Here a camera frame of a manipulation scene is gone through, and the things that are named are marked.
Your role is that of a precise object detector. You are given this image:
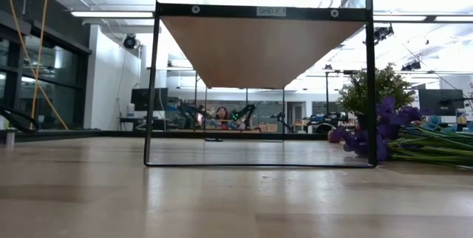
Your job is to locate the dark red artificial tulip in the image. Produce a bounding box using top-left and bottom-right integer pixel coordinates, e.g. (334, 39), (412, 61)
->
(327, 128), (344, 144)

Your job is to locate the long ceiling light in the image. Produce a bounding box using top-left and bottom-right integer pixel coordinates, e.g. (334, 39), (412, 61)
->
(69, 10), (155, 19)
(372, 15), (473, 23)

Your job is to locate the green potted plant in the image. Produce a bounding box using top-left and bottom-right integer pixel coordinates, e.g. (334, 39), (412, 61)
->
(336, 63), (417, 132)

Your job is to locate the black computer monitor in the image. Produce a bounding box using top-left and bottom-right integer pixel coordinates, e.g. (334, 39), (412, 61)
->
(130, 87), (169, 112)
(418, 89), (465, 117)

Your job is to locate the black metal rig frame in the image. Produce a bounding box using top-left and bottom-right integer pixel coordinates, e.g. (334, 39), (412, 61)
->
(0, 129), (330, 143)

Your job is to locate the purple artificial flower bunch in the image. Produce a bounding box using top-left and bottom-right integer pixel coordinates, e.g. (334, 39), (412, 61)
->
(341, 96), (473, 169)

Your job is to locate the yellow cable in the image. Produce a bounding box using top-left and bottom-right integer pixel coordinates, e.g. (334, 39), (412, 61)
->
(1, 0), (70, 131)

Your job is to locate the small grey cylinder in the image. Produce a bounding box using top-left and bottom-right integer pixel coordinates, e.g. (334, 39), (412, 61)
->
(4, 126), (18, 149)

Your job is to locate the person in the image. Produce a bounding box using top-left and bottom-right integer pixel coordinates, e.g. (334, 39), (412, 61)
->
(215, 106), (231, 130)

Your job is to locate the round black ceiling camera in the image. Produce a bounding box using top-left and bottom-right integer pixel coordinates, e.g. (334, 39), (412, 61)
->
(123, 33), (138, 50)

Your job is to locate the black curved bar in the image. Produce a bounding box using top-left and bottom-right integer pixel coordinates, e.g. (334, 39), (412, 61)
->
(0, 104), (38, 134)

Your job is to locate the small colourful container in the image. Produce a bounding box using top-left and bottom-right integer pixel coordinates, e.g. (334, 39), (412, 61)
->
(455, 108), (468, 126)

